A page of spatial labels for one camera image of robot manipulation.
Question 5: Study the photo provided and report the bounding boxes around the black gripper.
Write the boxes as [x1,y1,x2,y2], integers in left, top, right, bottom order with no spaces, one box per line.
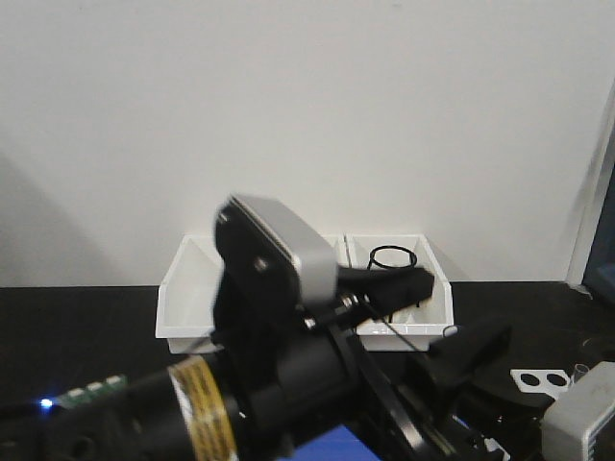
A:
[337,267,541,460]

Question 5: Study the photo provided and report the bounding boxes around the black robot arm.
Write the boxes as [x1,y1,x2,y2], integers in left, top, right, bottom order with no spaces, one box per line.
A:
[1,268,540,460]

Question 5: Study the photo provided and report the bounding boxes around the white test tube rack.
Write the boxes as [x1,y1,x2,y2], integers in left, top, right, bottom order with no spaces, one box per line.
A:
[509,369,572,400]

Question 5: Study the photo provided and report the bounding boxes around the right white storage bin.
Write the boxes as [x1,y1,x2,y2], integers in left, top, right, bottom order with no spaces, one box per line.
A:
[331,233,455,352]

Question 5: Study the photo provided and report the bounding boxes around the white storage bin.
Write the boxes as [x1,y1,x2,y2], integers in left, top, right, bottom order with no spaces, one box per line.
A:
[155,234,223,354]
[331,233,455,352]

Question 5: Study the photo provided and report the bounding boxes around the blue plastic tray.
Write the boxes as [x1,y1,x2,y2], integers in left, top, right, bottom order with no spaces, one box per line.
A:
[292,415,477,461]

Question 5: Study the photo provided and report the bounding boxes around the left white storage bin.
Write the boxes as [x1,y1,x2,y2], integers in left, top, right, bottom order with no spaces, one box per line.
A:
[155,234,223,354]

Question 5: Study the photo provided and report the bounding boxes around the black wire tripod stand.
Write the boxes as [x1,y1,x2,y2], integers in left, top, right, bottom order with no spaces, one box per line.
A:
[367,244,418,270]

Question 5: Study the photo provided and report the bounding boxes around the grey window frame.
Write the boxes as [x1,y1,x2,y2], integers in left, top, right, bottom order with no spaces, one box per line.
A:
[565,83,614,293]

